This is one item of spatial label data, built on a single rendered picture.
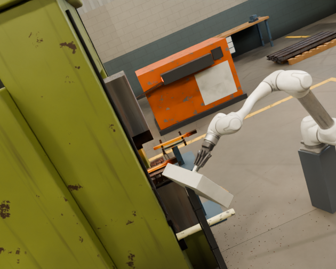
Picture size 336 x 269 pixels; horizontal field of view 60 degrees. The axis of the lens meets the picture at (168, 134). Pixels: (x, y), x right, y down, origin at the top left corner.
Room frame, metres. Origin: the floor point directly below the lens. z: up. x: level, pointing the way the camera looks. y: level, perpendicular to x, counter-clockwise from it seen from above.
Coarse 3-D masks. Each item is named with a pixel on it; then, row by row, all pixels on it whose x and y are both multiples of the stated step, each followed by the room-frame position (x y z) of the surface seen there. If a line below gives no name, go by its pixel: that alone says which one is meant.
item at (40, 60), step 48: (48, 0) 1.61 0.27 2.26; (0, 48) 1.61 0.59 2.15; (48, 48) 1.61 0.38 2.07; (48, 96) 1.61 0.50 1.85; (96, 96) 1.61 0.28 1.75; (48, 144) 1.60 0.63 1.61; (96, 144) 1.61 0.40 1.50; (96, 192) 1.61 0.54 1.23; (144, 192) 1.61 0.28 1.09; (144, 240) 1.61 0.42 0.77
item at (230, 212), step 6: (228, 210) 1.71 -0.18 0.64; (216, 216) 1.70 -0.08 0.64; (222, 216) 1.68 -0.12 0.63; (228, 216) 1.68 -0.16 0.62; (210, 222) 1.68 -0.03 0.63; (216, 222) 1.68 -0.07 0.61; (192, 228) 1.69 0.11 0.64; (198, 228) 1.67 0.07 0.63; (180, 234) 1.68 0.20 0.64; (186, 234) 1.67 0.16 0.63
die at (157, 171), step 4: (148, 168) 2.13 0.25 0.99; (160, 168) 2.04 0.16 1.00; (164, 168) 2.02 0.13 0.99; (148, 172) 2.04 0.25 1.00; (152, 172) 2.03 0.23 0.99; (156, 172) 2.01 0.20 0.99; (152, 176) 1.98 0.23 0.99; (156, 176) 1.97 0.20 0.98; (160, 176) 1.95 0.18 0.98; (164, 176) 1.94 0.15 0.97; (160, 180) 1.94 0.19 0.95
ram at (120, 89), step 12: (120, 72) 2.14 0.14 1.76; (108, 84) 1.89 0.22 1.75; (120, 84) 1.89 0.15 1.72; (120, 96) 1.89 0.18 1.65; (132, 96) 1.89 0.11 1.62; (120, 108) 1.89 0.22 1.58; (132, 108) 1.89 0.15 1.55; (132, 120) 1.89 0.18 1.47; (144, 120) 1.89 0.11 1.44; (132, 132) 1.89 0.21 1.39
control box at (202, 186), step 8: (168, 168) 1.60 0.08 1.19; (176, 168) 1.54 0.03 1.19; (168, 176) 1.55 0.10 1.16; (176, 176) 1.49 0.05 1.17; (184, 176) 1.44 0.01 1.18; (192, 176) 1.39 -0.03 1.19; (200, 176) 1.34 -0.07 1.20; (184, 184) 1.43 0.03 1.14; (192, 184) 1.35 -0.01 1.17; (200, 184) 1.32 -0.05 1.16; (208, 184) 1.34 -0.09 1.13; (216, 184) 1.36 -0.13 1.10; (200, 192) 1.37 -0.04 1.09; (208, 192) 1.33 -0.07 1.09; (216, 192) 1.35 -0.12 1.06; (224, 192) 1.38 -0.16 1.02; (216, 200) 1.35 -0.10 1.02; (224, 200) 1.37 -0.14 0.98
